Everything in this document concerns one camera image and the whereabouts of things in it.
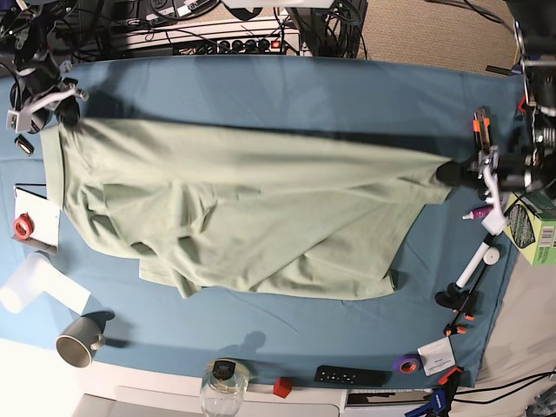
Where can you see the black computer mouse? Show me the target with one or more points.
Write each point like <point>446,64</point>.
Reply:
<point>20,99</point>

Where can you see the small red cube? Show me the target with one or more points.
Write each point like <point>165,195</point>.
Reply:
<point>282,388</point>

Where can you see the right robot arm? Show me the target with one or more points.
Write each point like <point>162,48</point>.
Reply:
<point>40,89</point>

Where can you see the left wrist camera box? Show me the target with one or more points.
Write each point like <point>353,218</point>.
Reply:
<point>495,221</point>

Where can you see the white power strip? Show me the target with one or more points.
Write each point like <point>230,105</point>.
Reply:
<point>262,36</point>

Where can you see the black remote control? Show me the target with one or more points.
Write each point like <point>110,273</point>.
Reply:
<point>350,376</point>

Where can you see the purple tape roll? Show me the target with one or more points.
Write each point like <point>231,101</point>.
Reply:
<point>407,364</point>

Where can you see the light green T-shirt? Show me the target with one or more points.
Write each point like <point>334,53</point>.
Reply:
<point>249,211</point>

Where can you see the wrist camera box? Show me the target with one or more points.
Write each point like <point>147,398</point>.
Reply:
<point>19,121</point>
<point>495,221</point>

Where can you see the purple glue tube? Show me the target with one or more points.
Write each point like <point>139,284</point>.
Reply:
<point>477,213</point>

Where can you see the white paper card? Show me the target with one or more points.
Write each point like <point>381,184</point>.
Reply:
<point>436,356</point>

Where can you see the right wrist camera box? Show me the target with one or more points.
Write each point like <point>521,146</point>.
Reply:
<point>19,121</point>

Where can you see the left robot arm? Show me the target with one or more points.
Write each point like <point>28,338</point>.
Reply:
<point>533,167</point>

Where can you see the orange black utility knife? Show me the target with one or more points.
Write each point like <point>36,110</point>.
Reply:
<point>483,141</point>

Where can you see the clear glass jar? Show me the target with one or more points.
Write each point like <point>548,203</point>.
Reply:
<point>224,383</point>

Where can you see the blue orange clamp bottom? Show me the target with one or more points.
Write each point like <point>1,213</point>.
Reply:
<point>439,402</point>

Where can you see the white notebook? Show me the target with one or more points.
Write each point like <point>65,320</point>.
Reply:
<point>44,214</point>

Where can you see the black orange bar clamp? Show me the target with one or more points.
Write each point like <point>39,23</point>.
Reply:
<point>461,302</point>

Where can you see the red tape roll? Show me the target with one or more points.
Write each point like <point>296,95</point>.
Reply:
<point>23,226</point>

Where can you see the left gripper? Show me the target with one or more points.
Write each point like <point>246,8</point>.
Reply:
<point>482,170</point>

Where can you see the grey ceramic mug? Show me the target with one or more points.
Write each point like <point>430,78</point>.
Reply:
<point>78,343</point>

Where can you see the small white round cap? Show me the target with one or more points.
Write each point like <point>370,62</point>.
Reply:
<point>491,256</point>

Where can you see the blue table cloth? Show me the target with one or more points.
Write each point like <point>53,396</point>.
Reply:
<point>407,106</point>

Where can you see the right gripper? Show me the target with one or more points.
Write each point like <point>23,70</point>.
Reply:
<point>62,100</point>

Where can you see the white black marker pen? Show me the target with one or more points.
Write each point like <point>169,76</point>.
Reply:
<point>474,262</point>

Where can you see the green cardboard box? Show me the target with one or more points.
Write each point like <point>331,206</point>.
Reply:
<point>531,227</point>

